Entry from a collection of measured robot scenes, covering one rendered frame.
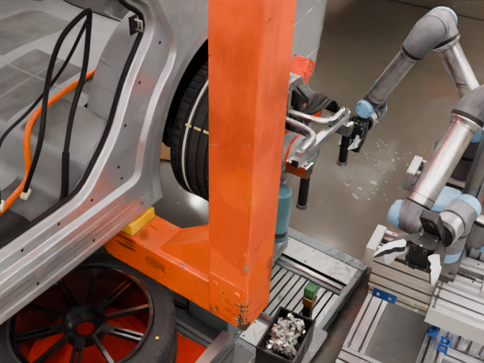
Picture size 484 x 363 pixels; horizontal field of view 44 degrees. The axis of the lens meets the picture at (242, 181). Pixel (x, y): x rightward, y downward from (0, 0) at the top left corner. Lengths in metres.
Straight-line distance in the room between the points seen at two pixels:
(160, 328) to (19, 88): 1.10
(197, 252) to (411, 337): 1.04
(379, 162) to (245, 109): 2.40
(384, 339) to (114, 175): 1.31
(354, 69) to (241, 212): 3.25
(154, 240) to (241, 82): 0.91
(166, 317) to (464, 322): 1.02
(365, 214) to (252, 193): 1.82
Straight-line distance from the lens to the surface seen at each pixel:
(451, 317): 2.08
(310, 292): 2.13
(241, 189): 1.72
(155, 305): 2.27
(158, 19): 2.00
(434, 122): 4.41
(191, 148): 2.26
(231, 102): 1.58
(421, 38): 2.34
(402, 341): 2.64
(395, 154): 3.99
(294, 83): 2.35
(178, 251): 2.14
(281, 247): 2.98
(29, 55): 2.74
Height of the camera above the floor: 2.25
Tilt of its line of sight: 39 degrees down
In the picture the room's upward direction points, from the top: 2 degrees clockwise
